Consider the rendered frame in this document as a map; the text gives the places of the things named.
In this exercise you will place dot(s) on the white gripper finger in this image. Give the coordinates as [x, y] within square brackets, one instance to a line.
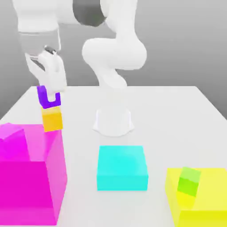
[51, 97]

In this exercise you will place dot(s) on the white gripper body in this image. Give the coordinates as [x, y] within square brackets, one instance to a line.
[53, 74]

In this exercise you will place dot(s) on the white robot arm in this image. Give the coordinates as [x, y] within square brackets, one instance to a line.
[113, 53]

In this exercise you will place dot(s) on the small orange cube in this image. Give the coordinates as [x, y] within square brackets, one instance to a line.
[52, 120]

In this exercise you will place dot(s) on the small magenta cube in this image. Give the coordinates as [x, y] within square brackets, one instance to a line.
[14, 143]

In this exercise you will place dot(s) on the small green cube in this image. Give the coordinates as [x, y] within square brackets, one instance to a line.
[188, 184]

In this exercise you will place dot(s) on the large magenta box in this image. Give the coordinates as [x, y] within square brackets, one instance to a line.
[26, 191]

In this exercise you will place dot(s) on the large cyan box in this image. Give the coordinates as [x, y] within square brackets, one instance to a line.
[122, 168]

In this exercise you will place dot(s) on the large yellow box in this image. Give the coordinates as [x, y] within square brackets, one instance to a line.
[209, 200]

